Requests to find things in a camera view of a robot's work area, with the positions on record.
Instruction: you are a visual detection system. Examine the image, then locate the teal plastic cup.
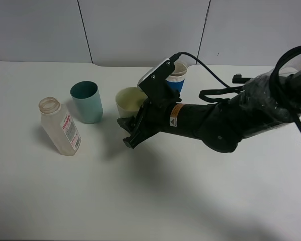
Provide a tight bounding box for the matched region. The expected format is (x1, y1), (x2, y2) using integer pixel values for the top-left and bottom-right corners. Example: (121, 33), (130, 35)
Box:
(70, 81), (103, 124)

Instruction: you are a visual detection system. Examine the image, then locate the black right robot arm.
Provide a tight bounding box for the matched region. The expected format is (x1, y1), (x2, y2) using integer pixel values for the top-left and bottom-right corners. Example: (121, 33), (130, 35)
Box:
(118, 46), (301, 153)

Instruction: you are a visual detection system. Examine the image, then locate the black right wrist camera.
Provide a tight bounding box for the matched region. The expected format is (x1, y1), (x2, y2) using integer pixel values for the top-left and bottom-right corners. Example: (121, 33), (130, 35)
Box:
(137, 58), (181, 108)

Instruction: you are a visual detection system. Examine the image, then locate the pale green plastic cup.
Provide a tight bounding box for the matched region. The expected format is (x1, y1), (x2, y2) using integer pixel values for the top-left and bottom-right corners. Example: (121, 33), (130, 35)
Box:
(115, 87), (147, 118)

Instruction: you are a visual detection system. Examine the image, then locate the blue sleeved paper cup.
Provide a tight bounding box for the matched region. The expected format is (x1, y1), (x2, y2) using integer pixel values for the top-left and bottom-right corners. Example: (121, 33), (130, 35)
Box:
(166, 61), (188, 93)

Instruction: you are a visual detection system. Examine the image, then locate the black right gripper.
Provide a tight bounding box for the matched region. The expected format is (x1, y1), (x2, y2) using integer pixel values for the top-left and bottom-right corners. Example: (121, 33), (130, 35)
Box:
(117, 98), (211, 149)

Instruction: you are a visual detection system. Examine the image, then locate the clear plastic drink bottle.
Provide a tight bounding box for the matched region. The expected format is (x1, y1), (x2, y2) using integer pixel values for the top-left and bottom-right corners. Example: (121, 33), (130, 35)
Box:
(38, 97), (81, 156)

